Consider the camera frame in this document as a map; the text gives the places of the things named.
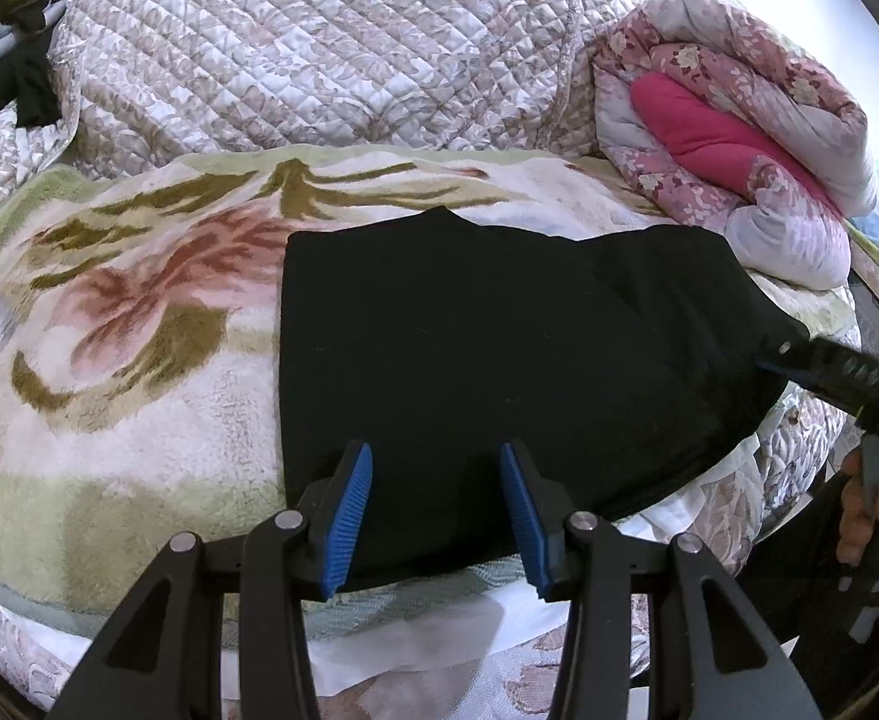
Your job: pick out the black pants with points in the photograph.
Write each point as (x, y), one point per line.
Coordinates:
(626, 364)

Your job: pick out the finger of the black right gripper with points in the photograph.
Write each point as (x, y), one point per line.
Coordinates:
(842, 376)

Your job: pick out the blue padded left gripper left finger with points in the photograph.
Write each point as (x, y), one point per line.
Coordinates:
(309, 547)

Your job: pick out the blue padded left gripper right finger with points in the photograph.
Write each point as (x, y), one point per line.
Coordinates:
(560, 545)

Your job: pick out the pink floral rolled comforter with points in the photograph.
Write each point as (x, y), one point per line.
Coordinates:
(723, 123)

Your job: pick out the dark clothes pile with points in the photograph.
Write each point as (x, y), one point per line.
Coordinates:
(25, 70)

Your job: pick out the quilted beige bedspread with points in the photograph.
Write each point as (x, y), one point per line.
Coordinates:
(142, 83)

